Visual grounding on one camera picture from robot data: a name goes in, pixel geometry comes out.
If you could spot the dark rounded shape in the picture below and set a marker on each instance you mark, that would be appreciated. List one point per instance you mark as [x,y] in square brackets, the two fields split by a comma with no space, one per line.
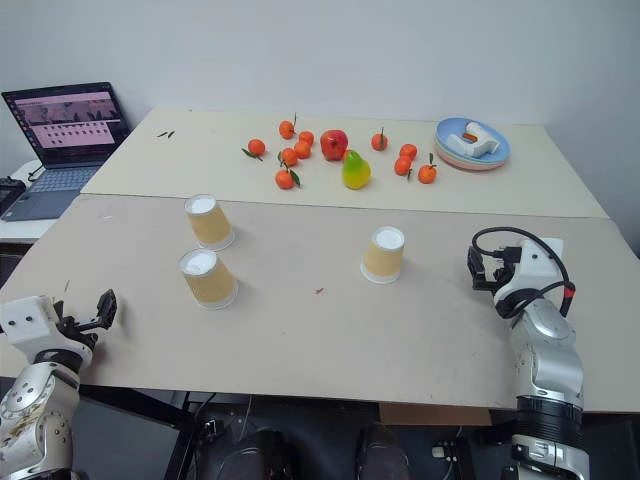
[260,455]

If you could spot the small orange with leaf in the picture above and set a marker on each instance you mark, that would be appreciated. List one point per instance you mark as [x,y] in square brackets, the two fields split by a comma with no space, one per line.
[427,173]
[287,130]
[379,142]
[403,166]
[289,157]
[256,146]
[285,179]

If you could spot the small green leaves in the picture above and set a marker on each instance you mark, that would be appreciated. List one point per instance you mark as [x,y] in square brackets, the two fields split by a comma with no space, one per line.
[166,134]

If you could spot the black table frame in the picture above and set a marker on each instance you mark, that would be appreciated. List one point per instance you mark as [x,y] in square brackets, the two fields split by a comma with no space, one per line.
[150,406]

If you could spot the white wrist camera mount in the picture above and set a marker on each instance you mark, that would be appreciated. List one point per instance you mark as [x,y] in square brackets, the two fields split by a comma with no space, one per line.
[25,320]
[541,260]

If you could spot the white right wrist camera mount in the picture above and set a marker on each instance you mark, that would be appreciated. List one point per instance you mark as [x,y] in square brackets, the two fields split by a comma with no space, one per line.
[541,260]

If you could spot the pink plate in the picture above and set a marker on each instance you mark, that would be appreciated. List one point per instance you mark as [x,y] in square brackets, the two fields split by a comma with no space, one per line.
[465,168]

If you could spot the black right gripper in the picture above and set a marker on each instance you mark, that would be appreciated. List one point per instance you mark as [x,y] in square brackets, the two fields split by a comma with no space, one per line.
[504,272]

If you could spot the yellow green pear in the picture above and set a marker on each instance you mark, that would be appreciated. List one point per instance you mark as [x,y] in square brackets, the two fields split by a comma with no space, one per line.
[355,172]

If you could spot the white side table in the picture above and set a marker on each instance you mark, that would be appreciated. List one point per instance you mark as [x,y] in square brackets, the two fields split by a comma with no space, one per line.
[20,231]

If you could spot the white plastic part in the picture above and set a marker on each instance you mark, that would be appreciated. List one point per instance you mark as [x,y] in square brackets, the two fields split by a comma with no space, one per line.
[475,145]

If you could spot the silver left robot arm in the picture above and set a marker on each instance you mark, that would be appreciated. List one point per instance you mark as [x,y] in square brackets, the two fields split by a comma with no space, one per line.
[35,400]

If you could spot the black electronic device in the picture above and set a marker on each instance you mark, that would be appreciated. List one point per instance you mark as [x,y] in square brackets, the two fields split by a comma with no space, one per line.
[9,192]

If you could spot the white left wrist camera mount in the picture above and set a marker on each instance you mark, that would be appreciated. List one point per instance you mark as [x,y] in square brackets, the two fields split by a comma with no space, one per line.
[25,320]

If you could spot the brown paper cup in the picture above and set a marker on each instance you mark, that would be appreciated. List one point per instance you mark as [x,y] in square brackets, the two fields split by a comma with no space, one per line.
[383,257]
[207,280]
[209,222]

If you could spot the red apple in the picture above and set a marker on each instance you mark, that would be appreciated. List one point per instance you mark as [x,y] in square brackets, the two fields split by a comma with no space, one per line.
[334,145]

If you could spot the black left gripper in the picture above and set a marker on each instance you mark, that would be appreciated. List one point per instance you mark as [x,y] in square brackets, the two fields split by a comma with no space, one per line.
[75,331]

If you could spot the open dark laptop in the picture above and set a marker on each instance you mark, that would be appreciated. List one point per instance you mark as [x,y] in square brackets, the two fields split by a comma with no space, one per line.
[65,120]

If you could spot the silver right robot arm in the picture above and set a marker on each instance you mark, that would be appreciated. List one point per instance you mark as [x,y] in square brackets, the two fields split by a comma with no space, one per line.
[547,360]

